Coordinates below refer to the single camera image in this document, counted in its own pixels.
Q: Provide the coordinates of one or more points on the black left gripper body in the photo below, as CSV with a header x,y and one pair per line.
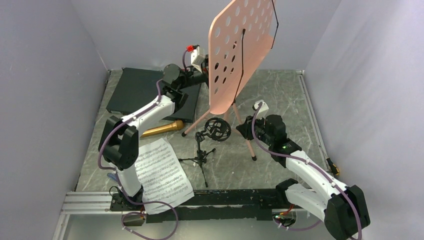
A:
x,y
199,77

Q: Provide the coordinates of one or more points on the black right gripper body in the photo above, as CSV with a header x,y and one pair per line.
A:
x,y
260,129

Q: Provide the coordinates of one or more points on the pink perforated music stand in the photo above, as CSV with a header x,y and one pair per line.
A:
x,y
239,39

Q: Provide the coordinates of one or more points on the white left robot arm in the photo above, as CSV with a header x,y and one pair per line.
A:
x,y
118,147

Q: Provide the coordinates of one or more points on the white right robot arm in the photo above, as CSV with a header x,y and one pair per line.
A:
x,y
342,208

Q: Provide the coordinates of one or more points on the gold microphone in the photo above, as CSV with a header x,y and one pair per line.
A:
x,y
173,126

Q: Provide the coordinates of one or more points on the black flat equipment box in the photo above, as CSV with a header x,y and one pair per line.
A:
x,y
137,88

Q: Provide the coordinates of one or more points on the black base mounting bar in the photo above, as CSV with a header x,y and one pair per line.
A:
x,y
259,204

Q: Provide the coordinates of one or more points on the printed sheet music page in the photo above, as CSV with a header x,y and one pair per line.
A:
x,y
162,177

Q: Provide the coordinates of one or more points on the yellow black tool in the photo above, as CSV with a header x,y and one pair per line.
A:
x,y
333,168

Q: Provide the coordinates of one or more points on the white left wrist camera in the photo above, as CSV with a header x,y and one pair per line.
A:
x,y
197,56

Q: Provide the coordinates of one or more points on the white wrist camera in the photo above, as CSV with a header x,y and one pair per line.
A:
x,y
197,56
261,109

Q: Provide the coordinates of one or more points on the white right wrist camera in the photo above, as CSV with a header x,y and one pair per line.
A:
x,y
261,109

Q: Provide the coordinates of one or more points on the aluminium rail right edge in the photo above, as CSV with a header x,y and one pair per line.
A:
x,y
314,122

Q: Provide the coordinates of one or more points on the aluminium front rail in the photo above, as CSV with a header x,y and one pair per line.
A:
x,y
104,200

